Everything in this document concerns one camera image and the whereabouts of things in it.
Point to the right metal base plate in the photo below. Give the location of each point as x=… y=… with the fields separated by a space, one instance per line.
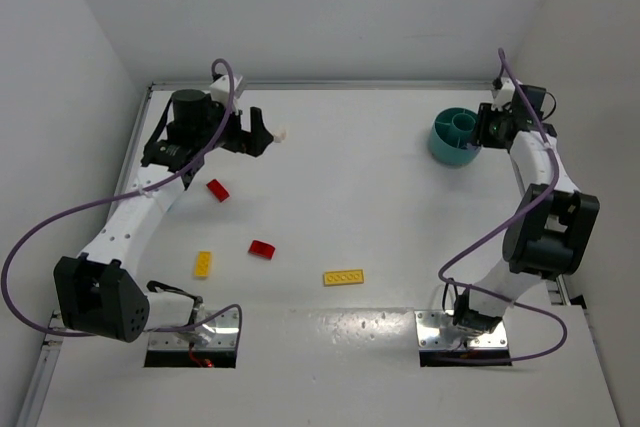
x=436 y=332

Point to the red flat lego brick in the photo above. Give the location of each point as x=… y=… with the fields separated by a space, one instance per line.
x=218 y=190

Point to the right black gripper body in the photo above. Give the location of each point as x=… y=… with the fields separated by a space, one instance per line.
x=484 y=124

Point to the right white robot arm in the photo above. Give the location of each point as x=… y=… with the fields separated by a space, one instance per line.
x=551 y=237

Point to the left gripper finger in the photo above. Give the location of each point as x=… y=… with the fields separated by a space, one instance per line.
x=255 y=144
x=258 y=127

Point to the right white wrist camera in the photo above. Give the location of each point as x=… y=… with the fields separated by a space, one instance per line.
x=502 y=91

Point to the teal round divided container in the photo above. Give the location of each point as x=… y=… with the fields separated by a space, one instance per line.
x=450 y=133

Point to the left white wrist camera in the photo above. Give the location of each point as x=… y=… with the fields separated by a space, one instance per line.
x=219 y=89

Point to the small white lego piece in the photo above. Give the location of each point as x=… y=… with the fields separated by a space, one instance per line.
x=280 y=136

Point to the yellow long lego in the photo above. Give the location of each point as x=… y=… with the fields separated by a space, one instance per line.
x=343 y=278

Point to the metal base plate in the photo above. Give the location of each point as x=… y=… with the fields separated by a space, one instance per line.
x=218 y=334
x=436 y=332

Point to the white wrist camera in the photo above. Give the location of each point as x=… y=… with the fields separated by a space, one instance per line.
x=502 y=91
x=219 y=89

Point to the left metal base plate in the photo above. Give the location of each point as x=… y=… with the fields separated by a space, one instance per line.
x=218 y=334

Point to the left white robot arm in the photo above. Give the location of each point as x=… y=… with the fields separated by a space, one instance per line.
x=98 y=291

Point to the yellow 2x4 lego brick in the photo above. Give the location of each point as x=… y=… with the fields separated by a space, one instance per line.
x=203 y=264

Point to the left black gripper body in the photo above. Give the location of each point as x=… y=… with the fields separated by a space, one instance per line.
x=247 y=132

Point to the red curved lego brick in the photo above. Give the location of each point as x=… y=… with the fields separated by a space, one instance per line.
x=261 y=249

